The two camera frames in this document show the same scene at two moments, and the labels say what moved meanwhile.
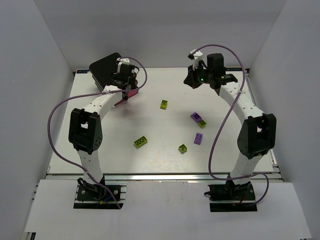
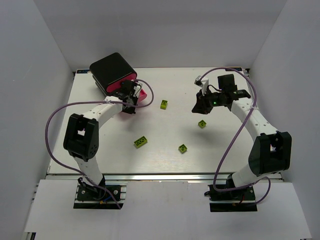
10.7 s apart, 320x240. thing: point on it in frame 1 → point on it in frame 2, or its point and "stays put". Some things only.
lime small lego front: [182, 148] stays put
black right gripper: [191, 79] → [202, 100]
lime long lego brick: [140, 142] stays put
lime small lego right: [202, 123] stays put
